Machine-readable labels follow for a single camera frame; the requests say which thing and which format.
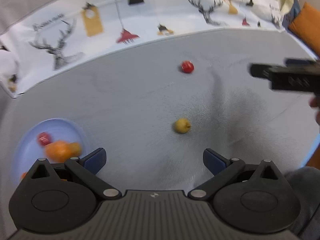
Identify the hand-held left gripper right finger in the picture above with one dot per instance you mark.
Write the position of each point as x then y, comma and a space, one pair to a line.
215, 158

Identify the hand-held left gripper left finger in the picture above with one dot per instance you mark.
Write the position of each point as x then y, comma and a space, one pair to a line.
95, 158

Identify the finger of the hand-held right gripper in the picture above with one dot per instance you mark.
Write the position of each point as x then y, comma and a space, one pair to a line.
260, 71

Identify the plastic-wrapped orange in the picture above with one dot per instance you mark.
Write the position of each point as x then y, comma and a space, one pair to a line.
75, 148
58, 151

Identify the light blue bowl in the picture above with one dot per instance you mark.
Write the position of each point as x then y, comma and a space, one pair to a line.
60, 130

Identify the round yellow pear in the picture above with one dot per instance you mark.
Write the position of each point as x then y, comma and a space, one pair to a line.
182, 125

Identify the small red apple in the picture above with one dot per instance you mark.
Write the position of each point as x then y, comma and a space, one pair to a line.
44, 139
187, 66

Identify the person's right hand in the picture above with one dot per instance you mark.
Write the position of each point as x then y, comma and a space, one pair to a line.
316, 110

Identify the orange cushion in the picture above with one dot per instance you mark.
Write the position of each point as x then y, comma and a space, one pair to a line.
307, 27

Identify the blue fabric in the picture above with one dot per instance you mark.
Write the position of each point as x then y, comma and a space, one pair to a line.
293, 7

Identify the deer and lamp printed cloth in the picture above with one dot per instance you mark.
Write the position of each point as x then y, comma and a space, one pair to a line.
150, 12

